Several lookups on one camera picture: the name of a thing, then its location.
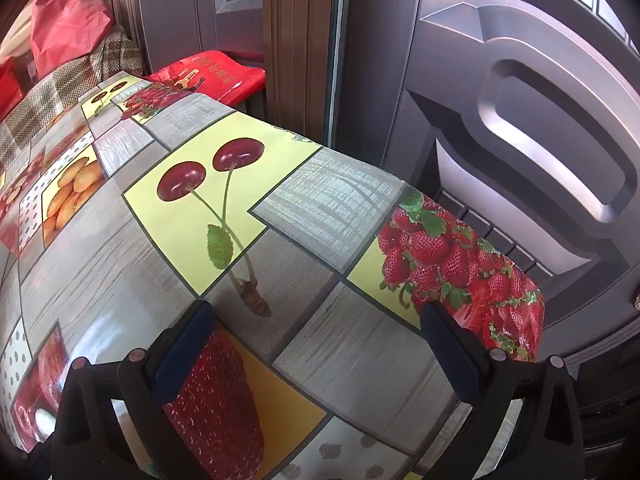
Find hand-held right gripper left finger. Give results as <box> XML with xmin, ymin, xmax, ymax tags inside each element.
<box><xmin>50</xmin><ymin>300</ymin><xmax>216</xmax><ymax>480</ymax></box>

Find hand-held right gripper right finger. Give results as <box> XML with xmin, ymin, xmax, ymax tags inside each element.
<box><xmin>420</xmin><ymin>302</ymin><xmax>587</xmax><ymax>480</ymax></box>

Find dark brown metal door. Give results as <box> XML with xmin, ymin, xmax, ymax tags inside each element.
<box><xmin>112</xmin><ymin>0</ymin><xmax>266</xmax><ymax>68</ymax></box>
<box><xmin>330</xmin><ymin>0</ymin><xmax>640</xmax><ymax>480</ymax></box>

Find red printed gift bag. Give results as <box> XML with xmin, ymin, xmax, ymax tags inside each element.
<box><xmin>145</xmin><ymin>50</ymin><xmax>267</xmax><ymax>106</ymax></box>

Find red tote bag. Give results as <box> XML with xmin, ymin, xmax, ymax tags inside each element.
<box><xmin>0</xmin><ymin>57</ymin><xmax>26</xmax><ymax>121</ymax></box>

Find red nonwoven bag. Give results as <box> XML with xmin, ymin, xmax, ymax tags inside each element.
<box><xmin>30</xmin><ymin>0</ymin><xmax>115</xmax><ymax>81</ymax></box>

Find white foam strips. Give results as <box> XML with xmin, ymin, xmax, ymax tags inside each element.
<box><xmin>0</xmin><ymin>25</ymin><xmax>36</xmax><ymax>61</ymax></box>

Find dark door frame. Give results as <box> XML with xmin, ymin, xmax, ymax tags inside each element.
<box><xmin>262</xmin><ymin>0</ymin><xmax>351</xmax><ymax>146</ymax></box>

